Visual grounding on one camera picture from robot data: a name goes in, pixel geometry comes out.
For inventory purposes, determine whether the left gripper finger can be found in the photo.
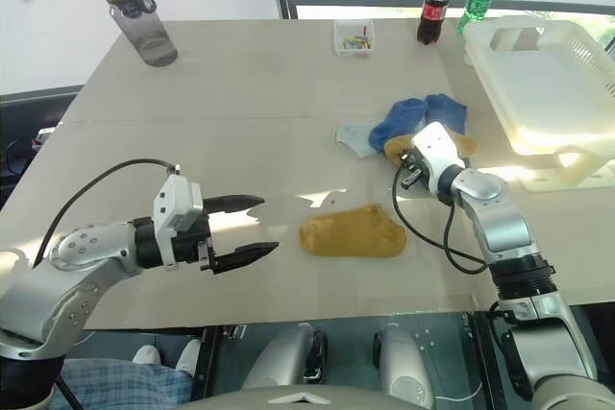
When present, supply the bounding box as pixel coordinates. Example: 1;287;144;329
202;193;266;215
209;240;281;277

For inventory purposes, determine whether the silver robot left thigh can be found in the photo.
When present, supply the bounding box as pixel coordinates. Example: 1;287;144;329
241;322;330;391

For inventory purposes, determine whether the person's plaid trouser leg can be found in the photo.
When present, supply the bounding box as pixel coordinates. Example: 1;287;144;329
47;358;194;410

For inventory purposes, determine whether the yellow sock with pale cuff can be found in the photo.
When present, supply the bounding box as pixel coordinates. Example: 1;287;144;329
383;133;479;167

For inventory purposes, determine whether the silver robot torso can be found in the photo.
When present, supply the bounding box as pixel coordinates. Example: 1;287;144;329
175;382;429;410

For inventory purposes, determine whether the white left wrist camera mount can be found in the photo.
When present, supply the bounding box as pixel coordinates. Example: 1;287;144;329
152;173;205;270

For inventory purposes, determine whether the light blue sock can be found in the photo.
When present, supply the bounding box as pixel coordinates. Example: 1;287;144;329
334;122;386;158

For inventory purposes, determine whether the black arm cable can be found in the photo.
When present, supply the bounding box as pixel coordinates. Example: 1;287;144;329
31;157;183;269
391;163;489;276

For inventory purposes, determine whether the silver robot thigh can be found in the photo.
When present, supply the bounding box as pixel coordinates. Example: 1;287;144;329
241;322;330;391
372;323;436;410

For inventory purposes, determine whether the cola bottle with red cap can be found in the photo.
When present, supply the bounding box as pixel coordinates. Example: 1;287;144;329
415;0;454;47

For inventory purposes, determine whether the silver robot right thigh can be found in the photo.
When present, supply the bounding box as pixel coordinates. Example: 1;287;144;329
372;323;436;410

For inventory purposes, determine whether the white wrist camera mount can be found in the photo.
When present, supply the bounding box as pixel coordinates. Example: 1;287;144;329
411;121;472;193
152;173;205;270

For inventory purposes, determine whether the mustard yellow sock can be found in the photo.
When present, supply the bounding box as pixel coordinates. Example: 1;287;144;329
298;204;407;260

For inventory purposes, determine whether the grey sports water bottle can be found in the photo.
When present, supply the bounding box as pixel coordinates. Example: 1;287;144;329
89;0;180;68

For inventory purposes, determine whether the white shoe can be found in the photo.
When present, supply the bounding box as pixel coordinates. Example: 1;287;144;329
174;338;204;378
131;344;163;367

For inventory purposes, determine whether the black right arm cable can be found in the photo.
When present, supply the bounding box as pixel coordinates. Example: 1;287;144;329
391;163;489;276

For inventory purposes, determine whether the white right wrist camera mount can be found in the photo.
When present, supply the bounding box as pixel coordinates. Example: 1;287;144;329
411;121;472;193

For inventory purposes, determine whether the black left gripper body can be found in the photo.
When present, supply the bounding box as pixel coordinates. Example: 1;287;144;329
171;215;216;277

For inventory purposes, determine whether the clear box of coloured clips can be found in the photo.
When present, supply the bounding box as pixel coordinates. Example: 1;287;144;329
332;18;376;59

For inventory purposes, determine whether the dark side desk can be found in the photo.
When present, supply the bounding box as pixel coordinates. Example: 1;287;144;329
0;84;86;212

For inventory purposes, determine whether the dark blue sock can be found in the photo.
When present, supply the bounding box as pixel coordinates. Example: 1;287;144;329
368;93;469;155

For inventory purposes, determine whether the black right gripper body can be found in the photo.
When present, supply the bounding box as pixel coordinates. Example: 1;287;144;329
396;147;432;192

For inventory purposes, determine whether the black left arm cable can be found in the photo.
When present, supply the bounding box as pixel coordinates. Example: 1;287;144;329
31;157;183;269

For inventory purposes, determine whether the white plastic basket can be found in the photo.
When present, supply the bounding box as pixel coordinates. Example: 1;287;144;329
461;15;615;192

